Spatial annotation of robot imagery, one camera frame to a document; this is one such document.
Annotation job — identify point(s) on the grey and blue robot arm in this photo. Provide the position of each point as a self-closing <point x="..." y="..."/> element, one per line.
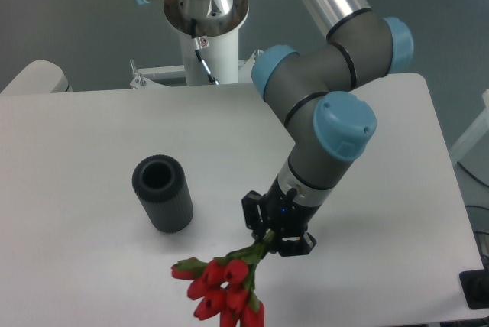
<point x="310" y="94"/>

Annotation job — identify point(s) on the red tulip bouquet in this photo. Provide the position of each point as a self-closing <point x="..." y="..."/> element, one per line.
<point x="225" y="286"/>

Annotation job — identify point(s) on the dark grey ribbed vase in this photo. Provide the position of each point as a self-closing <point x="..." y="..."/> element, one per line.
<point x="160" y="184"/>

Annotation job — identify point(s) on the white pedestal base frame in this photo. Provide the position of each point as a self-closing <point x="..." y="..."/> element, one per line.
<point x="176" y="75"/>

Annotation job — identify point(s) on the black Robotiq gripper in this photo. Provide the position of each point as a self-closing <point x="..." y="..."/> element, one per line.
<point x="285" y="216"/>

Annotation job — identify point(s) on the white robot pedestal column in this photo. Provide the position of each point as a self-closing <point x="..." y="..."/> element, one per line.
<point x="208" y="32"/>

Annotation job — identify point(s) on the white rounded chair back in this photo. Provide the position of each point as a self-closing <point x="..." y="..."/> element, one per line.
<point x="38" y="77"/>

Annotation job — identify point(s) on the black box at table edge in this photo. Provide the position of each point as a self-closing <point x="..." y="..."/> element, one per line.
<point x="475" y="288"/>

